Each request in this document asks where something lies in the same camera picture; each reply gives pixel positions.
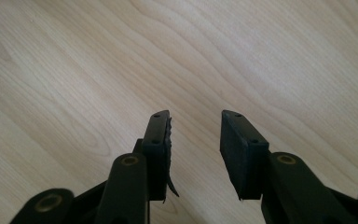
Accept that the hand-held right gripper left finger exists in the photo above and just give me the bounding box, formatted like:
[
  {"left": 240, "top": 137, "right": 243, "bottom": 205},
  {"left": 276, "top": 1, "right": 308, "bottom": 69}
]
[{"left": 132, "top": 109, "right": 180, "bottom": 204}]

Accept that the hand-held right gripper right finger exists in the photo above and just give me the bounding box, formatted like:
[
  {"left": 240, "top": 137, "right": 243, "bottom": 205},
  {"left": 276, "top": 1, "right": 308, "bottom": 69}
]
[{"left": 219, "top": 109, "right": 270, "bottom": 201}]

